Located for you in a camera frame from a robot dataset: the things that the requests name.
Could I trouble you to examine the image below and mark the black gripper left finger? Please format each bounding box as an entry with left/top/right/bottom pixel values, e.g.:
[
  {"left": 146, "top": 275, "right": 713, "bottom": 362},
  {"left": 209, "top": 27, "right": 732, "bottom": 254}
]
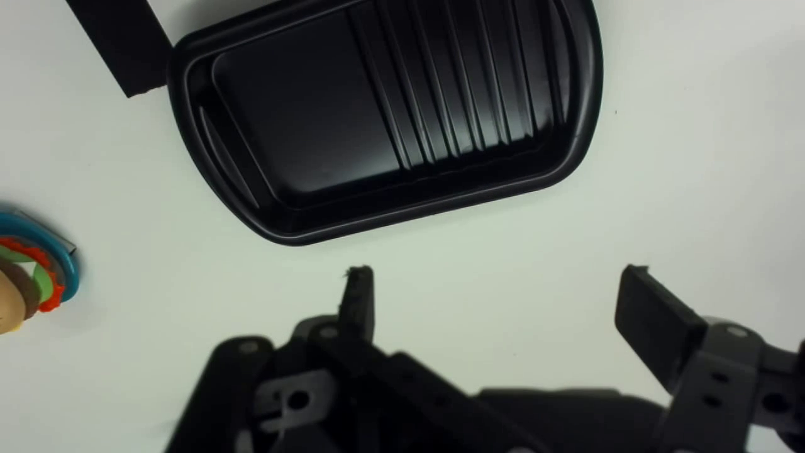
[{"left": 167, "top": 264, "right": 405, "bottom": 453}]

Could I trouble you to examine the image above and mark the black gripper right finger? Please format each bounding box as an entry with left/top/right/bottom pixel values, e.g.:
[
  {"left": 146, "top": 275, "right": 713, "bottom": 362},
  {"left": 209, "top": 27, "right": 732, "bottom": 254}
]
[{"left": 614, "top": 261, "right": 805, "bottom": 453}]

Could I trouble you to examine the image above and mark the black ribbed plastic tray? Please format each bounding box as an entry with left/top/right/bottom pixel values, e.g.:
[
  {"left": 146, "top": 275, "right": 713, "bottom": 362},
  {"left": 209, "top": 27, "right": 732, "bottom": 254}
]
[{"left": 167, "top": 0, "right": 607, "bottom": 246}]

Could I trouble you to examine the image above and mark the toy burger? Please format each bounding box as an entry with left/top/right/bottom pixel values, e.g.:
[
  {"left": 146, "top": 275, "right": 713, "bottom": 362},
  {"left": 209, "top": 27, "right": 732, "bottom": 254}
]
[{"left": 0, "top": 236, "right": 69, "bottom": 337}]

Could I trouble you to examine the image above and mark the black tape strip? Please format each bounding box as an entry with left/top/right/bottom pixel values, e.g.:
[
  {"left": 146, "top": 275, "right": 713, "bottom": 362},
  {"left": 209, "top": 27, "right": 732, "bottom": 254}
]
[{"left": 63, "top": 0, "right": 176, "bottom": 101}]

